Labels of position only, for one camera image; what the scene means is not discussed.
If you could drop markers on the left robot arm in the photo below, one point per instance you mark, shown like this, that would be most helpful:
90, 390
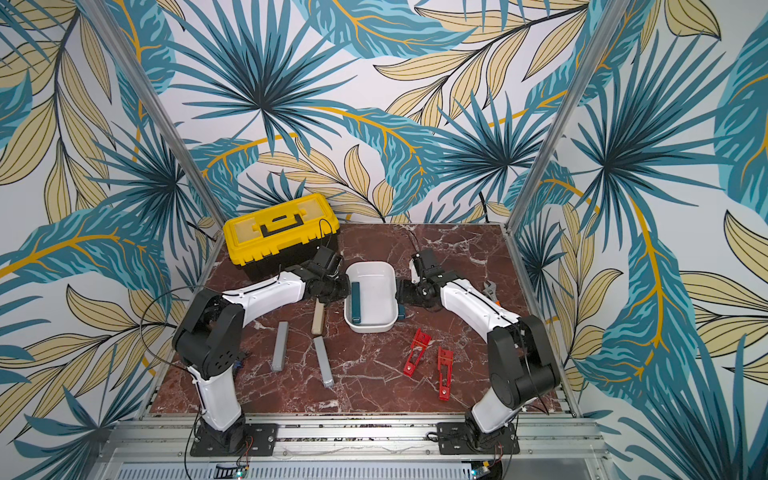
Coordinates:
209, 337

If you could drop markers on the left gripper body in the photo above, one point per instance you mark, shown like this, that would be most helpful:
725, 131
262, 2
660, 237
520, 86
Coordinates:
335, 288

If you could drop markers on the aluminium front rail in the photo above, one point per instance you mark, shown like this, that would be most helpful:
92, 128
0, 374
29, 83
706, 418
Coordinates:
359, 447

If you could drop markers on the left aluminium frame post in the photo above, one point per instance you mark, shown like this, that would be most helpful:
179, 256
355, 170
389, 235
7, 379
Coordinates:
116, 42

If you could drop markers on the white rectangular tray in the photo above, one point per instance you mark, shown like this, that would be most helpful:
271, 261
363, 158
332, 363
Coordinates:
379, 307

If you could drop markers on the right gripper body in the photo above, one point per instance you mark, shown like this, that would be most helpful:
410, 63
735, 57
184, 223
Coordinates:
408, 292

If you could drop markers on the red clip right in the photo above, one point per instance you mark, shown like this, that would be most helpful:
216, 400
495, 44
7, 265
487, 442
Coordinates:
445, 360

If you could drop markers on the right aluminium frame post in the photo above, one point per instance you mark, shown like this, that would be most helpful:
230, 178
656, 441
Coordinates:
582, 75

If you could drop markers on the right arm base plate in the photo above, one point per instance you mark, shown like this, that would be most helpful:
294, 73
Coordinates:
464, 438

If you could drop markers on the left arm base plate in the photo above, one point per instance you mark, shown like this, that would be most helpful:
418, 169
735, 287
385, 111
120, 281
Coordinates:
239, 440

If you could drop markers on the aluminium frame post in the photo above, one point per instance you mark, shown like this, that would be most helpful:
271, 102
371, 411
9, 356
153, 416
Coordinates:
582, 75
116, 42

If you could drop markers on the red clip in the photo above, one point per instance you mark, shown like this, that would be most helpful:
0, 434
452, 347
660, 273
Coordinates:
419, 344
445, 360

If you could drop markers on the orange handled adjustable wrench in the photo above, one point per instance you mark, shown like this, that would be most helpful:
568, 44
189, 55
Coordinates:
490, 291

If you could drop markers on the grey block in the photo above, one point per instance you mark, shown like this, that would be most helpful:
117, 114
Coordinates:
279, 353
323, 362

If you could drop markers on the red clip left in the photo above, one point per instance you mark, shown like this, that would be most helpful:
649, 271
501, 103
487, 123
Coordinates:
419, 344

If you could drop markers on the beige wooden block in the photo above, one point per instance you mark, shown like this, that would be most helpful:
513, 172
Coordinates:
317, 327

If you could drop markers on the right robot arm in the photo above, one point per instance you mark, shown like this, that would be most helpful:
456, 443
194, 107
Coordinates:
521, 363

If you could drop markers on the yellow black toolbox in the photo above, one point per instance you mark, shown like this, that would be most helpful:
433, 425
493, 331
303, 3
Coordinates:
266, 233

